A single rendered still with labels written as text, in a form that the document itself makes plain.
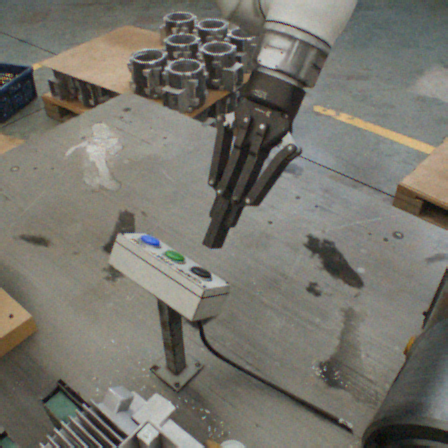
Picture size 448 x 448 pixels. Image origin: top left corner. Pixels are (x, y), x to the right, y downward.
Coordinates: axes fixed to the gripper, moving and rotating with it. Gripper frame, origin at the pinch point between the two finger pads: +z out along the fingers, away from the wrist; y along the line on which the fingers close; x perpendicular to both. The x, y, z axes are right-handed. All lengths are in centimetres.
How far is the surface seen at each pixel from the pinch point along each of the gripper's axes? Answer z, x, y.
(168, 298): 11.9, -3.5, -1.1
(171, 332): 20.6, 5.2, -3.7
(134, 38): -36, 182, -215
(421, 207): -8, 193, -10
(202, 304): 10.2, -2.7, 3.6
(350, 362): 18.5, 30.6, 18.5
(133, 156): 7, 47, -60
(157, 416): 18.1, -15.9, 10.8
